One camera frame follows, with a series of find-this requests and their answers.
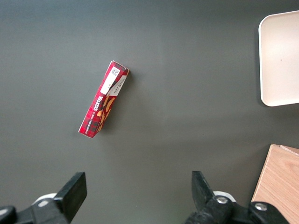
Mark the wooden drawer cabinet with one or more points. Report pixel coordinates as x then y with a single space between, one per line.
280 182

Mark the beige plastic tray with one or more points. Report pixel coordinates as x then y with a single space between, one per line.
280 58

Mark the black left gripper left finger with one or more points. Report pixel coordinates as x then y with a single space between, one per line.
72 193

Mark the red tartan cookie box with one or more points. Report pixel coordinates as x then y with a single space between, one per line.
102 102

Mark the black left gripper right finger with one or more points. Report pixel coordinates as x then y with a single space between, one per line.
203 198

